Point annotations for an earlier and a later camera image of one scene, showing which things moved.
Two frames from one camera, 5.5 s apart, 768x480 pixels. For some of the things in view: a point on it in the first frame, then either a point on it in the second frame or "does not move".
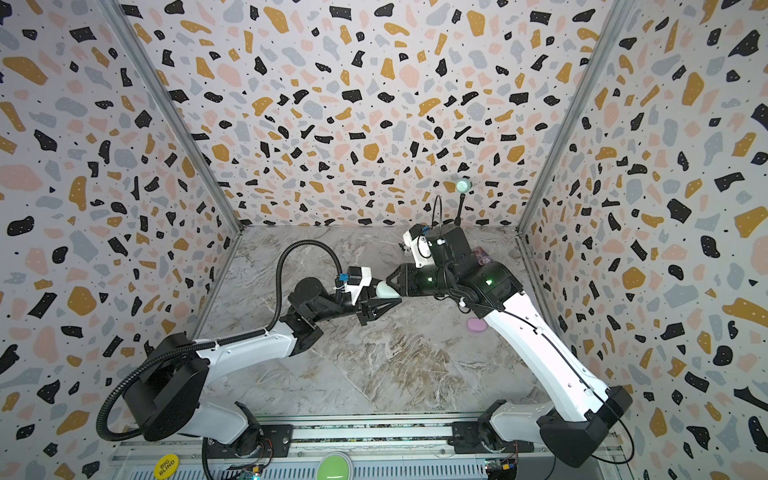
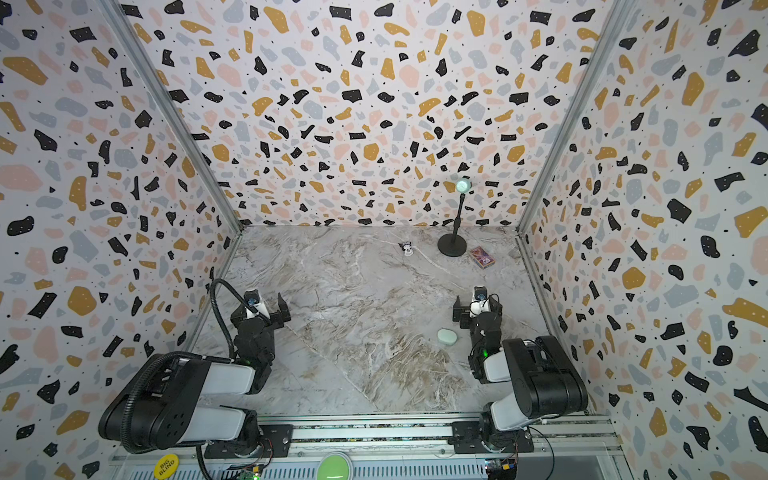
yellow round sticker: (166, 466) does not move
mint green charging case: (385, 291) to (447, 336)
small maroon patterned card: (482, 256) does not move
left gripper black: (369, 310) to (240, 324)
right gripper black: (405, 282) to (480, 318)
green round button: (333, 467) does not move
